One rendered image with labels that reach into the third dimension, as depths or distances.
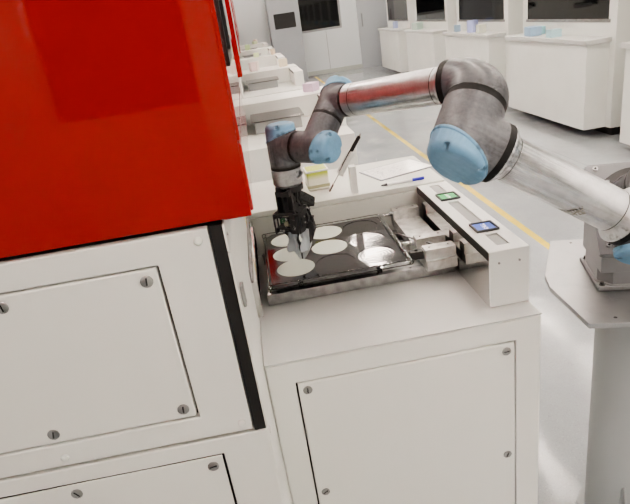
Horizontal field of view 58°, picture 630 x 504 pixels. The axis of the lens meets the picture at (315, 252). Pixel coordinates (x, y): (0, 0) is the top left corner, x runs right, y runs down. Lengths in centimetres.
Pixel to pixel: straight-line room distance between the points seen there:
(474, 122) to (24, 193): 74
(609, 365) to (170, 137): 120
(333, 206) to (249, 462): 89
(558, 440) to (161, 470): 151
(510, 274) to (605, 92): 491
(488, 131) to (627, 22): 507
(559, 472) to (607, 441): 44
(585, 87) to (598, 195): 491
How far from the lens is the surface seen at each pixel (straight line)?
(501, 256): 133
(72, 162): 90
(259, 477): 117
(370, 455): 144
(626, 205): 121
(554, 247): 168
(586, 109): 611
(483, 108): 108
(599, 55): 608
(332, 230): 168
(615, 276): 147
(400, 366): 131
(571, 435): 230
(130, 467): 116
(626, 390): 165
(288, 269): 147
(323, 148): 129
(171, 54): 85
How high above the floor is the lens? 150
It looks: 23 degrees down
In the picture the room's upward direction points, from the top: 9 degrees counter-clockwise
